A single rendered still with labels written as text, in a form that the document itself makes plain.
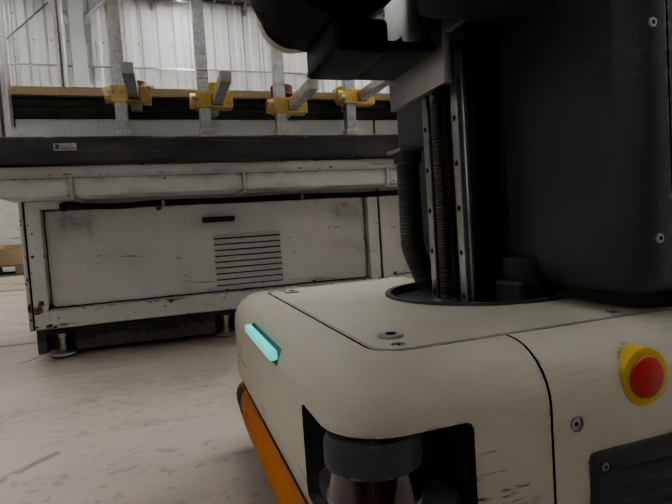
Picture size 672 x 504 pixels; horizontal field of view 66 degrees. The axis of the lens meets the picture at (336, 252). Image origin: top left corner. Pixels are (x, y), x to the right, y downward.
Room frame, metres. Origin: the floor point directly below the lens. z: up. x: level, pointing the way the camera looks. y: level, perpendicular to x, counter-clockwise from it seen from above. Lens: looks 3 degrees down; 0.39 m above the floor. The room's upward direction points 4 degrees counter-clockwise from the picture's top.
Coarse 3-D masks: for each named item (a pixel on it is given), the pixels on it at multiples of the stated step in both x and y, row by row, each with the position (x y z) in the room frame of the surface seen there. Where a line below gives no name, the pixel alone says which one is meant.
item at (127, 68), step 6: (126, 66) 1.35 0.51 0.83; (132, 66) 1.36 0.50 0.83; (126, 72) 1.35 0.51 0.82; (132, 72) 1.36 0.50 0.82; (126, 78) 1.40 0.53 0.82; (132, 78) 1.40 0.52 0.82; (126, 84) 1.45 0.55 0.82; (132, 84) 1.45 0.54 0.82; (132, 90) 1.51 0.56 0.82; (138, 90) 1.59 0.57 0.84; (132, 96) 1.58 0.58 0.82; (138, 96) 1.58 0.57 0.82; (132, 108) 1.72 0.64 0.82; (138, 108) 1.72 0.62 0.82
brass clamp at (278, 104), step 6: (270, 102) 1.73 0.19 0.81; (276, 102) 1.73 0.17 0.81; (282, 102) 1.74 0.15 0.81; (288, 102) 1.75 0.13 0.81; (306, 102) 1.77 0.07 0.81; (270, 108) 1.73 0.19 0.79; (276, 108) 1.73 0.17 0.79; (282, 108) 1.74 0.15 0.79; (288, 108) 1.75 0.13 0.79; (300, 108) 1.76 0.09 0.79; (306, 108) 1.76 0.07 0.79; (288, 114) 1.78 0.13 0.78; (294, 114) 1.78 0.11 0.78; (300, 114) 1.79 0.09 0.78
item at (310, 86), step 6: (306, 84) 1.53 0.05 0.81; (312, 84) 1.51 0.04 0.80; (318, 84) 1.51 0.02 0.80; (300, 90) 1.59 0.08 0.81; (306, 90) 1.53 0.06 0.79; (312, 90) 1.52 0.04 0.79; (294, 96) 1.67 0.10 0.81; (300, 96) 1.60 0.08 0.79; (306, 96) 1.59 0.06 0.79; (294, 102) 1.67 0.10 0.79; (300, 102) 1.66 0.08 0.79; (294, 108) 1.74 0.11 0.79
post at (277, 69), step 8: (272, 48) 1.74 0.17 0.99; (272, 56) 1.74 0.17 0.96; (280, 56) 1.75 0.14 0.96; (272, 64) 1.75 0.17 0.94; (280, 64) 1.75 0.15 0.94; (272, 72) 1.76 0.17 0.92; (280, 72) 1.75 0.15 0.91; (272, 80) 1.77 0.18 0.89; (280, 80) 1.75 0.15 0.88; (280, 88) 1.75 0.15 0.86; (280, 96) 1.75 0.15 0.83; (280, 120) 1.74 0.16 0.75; (280, 128) 1.74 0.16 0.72
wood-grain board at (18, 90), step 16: (16, 96) 1.70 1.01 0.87; (32, 96) 1.71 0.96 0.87; (48, 96) 1.72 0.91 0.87; (64, 96) 1.73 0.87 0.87; (80, 96) 1.74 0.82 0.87; (96, 96) 1.76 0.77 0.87; (160, 96) 1.81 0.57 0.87; (176, 96) 1.83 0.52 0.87; (240, 96) 1.90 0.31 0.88; (256, 96) 1.91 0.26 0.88; (320, 96) 1.99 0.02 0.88; (384, 96) 2.07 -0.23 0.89
